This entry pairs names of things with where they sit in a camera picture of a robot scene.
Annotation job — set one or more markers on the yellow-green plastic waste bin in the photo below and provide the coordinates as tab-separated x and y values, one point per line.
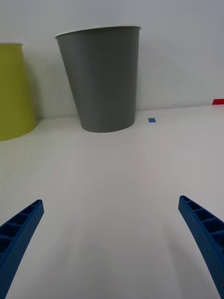
14	93

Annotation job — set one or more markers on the grey plastic waste bin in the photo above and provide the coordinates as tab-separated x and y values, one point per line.
105	79

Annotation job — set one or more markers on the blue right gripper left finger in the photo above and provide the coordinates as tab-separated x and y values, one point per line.
18	233

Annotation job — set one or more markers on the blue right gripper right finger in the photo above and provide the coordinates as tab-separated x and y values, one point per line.
205	233

